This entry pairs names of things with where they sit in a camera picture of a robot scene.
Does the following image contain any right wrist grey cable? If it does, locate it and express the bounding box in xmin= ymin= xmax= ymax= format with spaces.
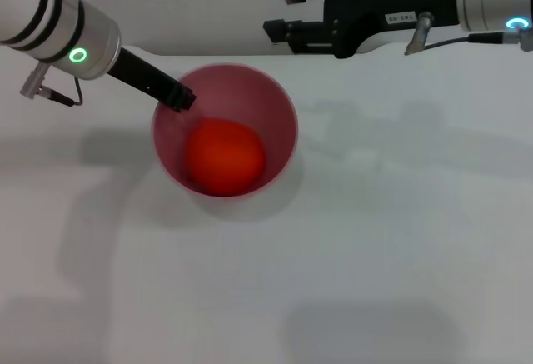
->
xmin=403 ymin=12 xmax=533 ymax=57

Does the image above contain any pink plastic bowl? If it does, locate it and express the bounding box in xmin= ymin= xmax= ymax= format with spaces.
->
xmin=150 ymin=62 xmax=299 ymax=198

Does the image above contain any wrist grey cable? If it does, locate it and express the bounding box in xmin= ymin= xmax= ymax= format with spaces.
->
xmin=403 ymin=12 xmax=533 ymax=57
xmin=19 ymin=62 xmax=84 ymax=107

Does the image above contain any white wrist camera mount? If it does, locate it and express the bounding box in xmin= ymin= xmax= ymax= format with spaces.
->
xmin=356 ymin=26 xmax=421 ymax=56

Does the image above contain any orange toy fruit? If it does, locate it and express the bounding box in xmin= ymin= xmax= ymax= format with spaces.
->
xmin=182 ymin=117 xmax=267 ymax=197

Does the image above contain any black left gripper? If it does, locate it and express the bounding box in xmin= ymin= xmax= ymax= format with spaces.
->
xmin=107 ymin=46 xmax=197 ymax=113

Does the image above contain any left wrist grey cable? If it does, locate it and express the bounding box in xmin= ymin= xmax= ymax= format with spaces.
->
xmin=19 ymin=62 xmax=84 ymax=107

